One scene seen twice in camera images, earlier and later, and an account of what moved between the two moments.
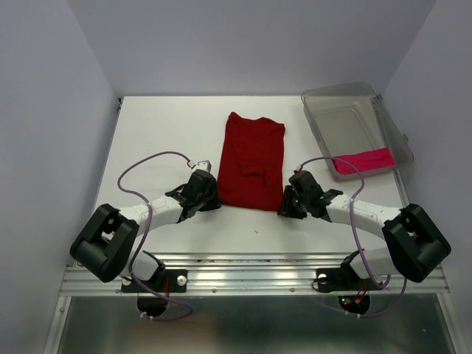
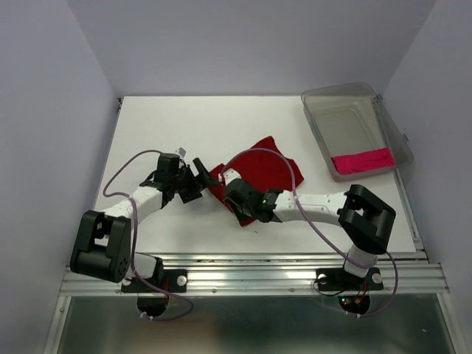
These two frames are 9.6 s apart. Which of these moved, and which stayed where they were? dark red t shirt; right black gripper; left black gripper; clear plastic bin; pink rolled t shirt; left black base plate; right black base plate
Moved: right black gripper; dark red t shirt; left black gripper
Stayed: pink rolled t shirt; right black base plate; clear plastic bin; left black base plate
